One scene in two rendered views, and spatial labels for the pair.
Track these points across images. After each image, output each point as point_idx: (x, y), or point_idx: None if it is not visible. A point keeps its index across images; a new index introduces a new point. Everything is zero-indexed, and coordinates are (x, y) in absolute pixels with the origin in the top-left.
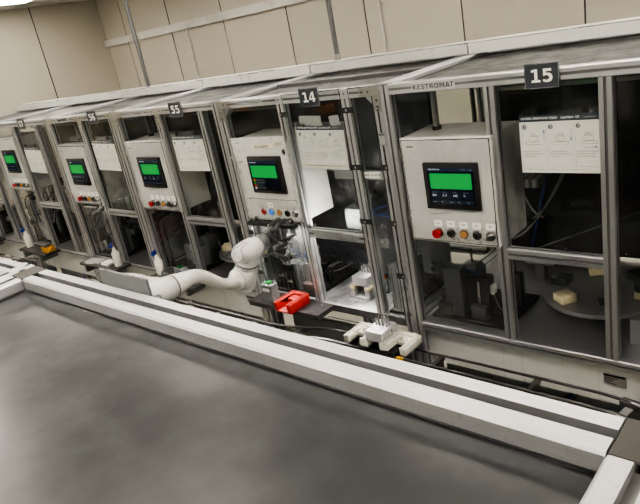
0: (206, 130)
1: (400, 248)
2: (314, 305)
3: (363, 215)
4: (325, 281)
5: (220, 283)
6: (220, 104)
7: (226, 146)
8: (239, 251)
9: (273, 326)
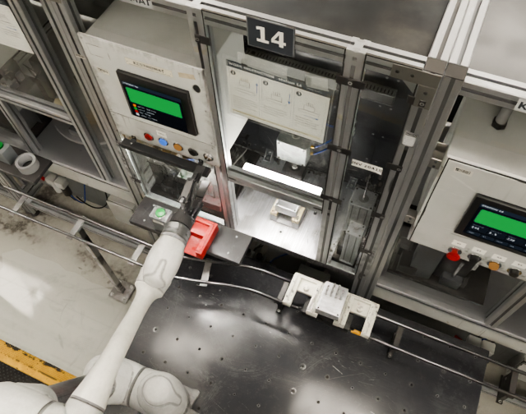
0: (17, 1)
1: (378, 235)
2: (227, 238)
3: (330, 194)
4: None
5: (138, 327)
6: None
7: (68, 39)
8: (159, 280)
9: None
